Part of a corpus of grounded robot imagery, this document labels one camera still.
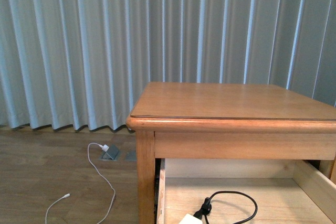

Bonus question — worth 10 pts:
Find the black charger cable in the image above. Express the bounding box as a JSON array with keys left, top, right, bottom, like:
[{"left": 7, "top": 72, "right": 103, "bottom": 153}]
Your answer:
[{"left": 193, "top": 190, "right": 258, "bottom": 224}]

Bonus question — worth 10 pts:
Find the wooden drawer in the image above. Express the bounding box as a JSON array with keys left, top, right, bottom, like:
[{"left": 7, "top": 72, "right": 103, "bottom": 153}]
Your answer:
[{"left": 156, "top": 158, "right": 335, "bottom": 223}]

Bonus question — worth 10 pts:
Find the white charger adapter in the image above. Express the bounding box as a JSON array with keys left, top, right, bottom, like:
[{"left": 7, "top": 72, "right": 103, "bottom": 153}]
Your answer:
[{"left": 179, "top": 214, "right": 203, "bottom": 224}]

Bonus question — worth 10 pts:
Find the wooden nightstand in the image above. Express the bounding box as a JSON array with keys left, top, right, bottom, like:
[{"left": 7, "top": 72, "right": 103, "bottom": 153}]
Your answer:
[{"left": 127, "top": 82, "right": 335, "bottom": 223}]

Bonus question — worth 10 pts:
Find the grey floor socket cover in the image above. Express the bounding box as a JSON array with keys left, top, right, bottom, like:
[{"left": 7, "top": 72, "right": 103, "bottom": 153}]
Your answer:
[{"left": 124, "top": 150, "right": 137, "bottom": 162}]

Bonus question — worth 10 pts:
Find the grey floor socket box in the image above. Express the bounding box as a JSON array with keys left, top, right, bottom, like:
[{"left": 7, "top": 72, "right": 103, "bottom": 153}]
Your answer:
[{"left": 99, "top": 144, "right": 121, "bottom": 161}]

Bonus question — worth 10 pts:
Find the white plug in floor socket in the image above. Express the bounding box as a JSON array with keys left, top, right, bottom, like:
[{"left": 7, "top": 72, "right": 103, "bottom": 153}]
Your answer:
[{"left": 99, "top": 144, "right": 109, "bottom": 152}]

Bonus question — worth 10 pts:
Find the pale pleated curtain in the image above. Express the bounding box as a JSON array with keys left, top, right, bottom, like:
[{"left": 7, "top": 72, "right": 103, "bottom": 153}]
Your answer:
[{"left": 1, "top": 0, "right": 335, "bottom": 130}]

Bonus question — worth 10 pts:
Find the white cable on floor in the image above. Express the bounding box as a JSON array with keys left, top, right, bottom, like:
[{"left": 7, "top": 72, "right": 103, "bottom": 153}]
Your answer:
[{"left": 45, "top": 142, "right": 116, "bottom": 224}]

